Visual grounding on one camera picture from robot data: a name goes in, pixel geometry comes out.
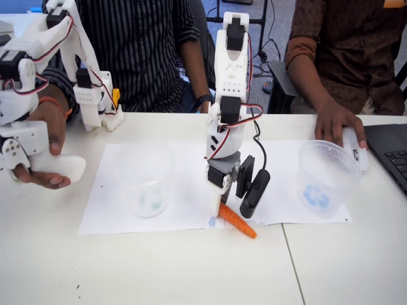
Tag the bare forearm of striped-shirt person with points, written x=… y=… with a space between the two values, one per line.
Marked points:
x=195 y=73

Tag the orange carrot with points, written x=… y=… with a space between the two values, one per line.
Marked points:
x=238 y=222

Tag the person in striped shirt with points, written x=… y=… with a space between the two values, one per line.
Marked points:
x=143 y=47

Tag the right hand of brown-shirt person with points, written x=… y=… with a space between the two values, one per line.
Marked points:
x=337 y=124

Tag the black gripper webcam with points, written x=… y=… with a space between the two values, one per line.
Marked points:
x=254 y=197

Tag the white computer mouse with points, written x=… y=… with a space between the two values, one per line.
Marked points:
x=351 y=143

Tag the black phone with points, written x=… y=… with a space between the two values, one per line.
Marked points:
x=4 y=38

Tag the clear cup green symbol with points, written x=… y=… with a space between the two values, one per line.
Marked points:
x=149 y=203

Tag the grey flat device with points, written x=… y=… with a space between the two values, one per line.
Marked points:
x=5 y=28

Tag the white paper sheet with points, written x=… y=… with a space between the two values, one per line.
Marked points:
x=105 y=206
x=280 y=178

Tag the person in brown shirt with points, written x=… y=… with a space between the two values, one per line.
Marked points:
x=349 y=47

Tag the black laptop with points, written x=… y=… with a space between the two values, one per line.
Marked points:
x=386 y=139

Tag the yellow table clamp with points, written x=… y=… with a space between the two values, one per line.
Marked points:
x=116 y=97

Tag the clear cup blue recycling symbol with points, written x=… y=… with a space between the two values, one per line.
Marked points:
x=318 y=197

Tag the right forearm of brown-shirt person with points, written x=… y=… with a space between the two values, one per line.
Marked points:
x=305 y=82

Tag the black office chair armrest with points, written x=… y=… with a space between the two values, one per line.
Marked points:
x=280 y=85

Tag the black smartwatch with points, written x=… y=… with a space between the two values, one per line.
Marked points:
x=203 y=99

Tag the black metal stand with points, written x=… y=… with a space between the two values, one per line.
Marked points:
x=212 y=20

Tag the dark office chair backrest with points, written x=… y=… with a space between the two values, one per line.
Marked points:
x=206 y=41

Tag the grey gripper black servo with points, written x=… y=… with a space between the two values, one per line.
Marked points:
x=217 y=176

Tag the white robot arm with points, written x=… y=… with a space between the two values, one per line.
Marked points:
x=230 y=70

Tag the right hand of striped-shirt person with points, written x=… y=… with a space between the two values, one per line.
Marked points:
x=57 y=127

